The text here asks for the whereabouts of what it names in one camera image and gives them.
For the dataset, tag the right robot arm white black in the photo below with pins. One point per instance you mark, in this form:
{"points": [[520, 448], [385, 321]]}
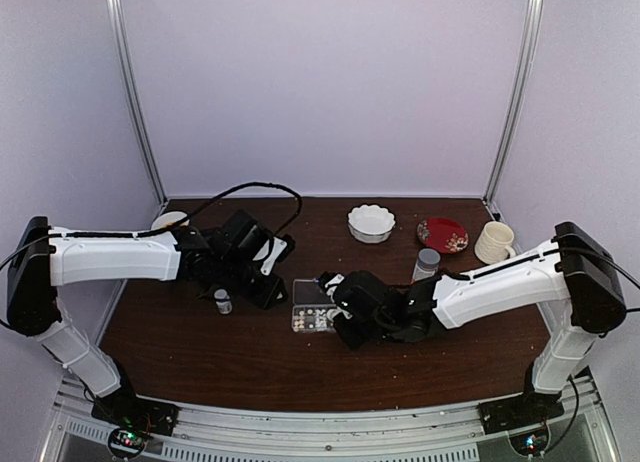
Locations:
{"points": [[571, 268]]}

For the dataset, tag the clear plastic pill organizer box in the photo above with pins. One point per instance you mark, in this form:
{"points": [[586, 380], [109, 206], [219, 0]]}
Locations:
{"points": [[312, 309]]}

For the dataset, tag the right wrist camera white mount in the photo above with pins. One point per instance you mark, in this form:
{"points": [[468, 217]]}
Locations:
{"points": [[328, 283]]}

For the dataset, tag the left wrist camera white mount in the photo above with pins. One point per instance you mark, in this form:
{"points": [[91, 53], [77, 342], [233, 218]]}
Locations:
{"points": [[274, 250]]}

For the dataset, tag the aluminium frame post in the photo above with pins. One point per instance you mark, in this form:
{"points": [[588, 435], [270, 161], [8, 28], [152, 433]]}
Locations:
{"points": [[117, 20], [527, 52]]}

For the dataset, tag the red floral plate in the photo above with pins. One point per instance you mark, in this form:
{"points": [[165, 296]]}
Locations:
{"points": [[443, 235]]}

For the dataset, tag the cream ceramic mug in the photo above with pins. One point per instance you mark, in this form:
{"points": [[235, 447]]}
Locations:
{"points": [[495, 243]]}

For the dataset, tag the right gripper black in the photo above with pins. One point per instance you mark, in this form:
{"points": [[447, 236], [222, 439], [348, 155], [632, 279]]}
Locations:
{"points": [[353, 339]]}

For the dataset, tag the left aluminium frame post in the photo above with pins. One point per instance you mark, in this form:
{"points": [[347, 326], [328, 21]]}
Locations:
{"points": [[117, 20]]}

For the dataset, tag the amber bottle with grey cap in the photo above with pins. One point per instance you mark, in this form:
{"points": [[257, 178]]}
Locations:
{"points": [[426, 265]]}

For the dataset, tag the small white pill bottle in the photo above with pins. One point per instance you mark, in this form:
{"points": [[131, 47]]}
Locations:
{"points": [[223, 301]]}

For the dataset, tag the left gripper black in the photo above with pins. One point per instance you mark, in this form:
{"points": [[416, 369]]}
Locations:
{"points": [[265, 297]]}

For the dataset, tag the white scalloped bowl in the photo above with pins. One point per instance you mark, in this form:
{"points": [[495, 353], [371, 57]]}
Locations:
{"points": [[371, 224]]}

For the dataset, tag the floral mug with orange liquid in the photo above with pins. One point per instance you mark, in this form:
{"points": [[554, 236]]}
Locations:
{"points": [[170, 218]]}

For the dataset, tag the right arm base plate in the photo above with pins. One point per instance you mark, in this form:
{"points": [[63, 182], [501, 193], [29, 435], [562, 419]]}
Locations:
{"points": [[524, 419]]}

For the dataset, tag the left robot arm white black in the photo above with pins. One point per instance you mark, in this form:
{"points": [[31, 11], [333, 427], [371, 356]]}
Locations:
{"points": [[236, 259]]}

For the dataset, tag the front aluminium rail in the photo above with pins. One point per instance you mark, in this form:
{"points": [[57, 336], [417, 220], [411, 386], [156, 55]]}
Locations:
{"points": [[451, 432]]}

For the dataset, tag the right aluminium frame post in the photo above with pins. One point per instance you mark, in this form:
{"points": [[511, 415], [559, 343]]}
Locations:
{"points": [[527, 52]]}

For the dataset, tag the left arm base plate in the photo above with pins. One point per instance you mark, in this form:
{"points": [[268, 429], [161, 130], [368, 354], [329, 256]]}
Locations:
{"points": [[136, 422]]}

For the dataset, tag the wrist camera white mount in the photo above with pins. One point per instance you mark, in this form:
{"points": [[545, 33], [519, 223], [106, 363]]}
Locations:
{"points": [[274, 250], [328, 283]]}

